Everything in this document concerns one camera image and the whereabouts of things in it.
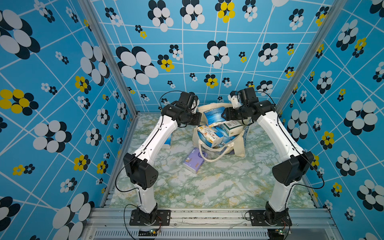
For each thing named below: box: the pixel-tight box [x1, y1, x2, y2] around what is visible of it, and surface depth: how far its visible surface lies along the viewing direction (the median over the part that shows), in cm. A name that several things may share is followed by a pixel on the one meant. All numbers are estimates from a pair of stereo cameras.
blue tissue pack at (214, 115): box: [203, 106, 226, 126], surface depth 83 cm
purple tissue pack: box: [182, 147, 208, 174], surface depth 89 cm
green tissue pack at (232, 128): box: [222, 120, 244, 136], surface depth 83 cm
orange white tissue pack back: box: [197, 125, 224, 148], surface depth 81 cm
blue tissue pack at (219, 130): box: [213, 125, 238, 144], surface depth 86 cm
